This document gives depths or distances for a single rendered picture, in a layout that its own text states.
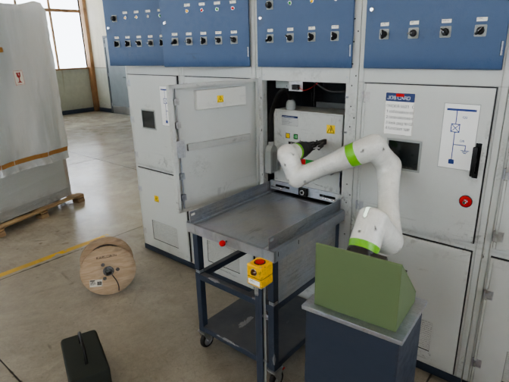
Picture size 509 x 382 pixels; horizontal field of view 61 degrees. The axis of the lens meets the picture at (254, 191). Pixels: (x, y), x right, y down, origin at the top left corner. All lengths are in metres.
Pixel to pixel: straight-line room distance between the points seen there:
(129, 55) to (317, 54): 1.60
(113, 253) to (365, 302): 2.14
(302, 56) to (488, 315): 1.65
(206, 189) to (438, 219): 1.33
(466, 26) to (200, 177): 1.59
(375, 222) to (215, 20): 1.67
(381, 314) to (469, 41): 1.22
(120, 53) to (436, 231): 2.57
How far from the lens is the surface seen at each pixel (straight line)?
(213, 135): 2.63
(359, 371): 1.90
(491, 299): 2.43
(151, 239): 4.04
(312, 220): 2.33
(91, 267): 3.43
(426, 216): 2.35
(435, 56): 2.21
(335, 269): 1.73
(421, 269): 2.47
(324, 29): 2.46
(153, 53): 3.39
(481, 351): 2.59
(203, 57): 2.92
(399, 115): 2.28
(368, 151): 2.05
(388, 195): 2.07
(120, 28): 3.58
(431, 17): 2.22
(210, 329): 2.71
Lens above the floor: 1.77
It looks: 19 degrees down
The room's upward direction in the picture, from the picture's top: 1 degrees counter-clockwise
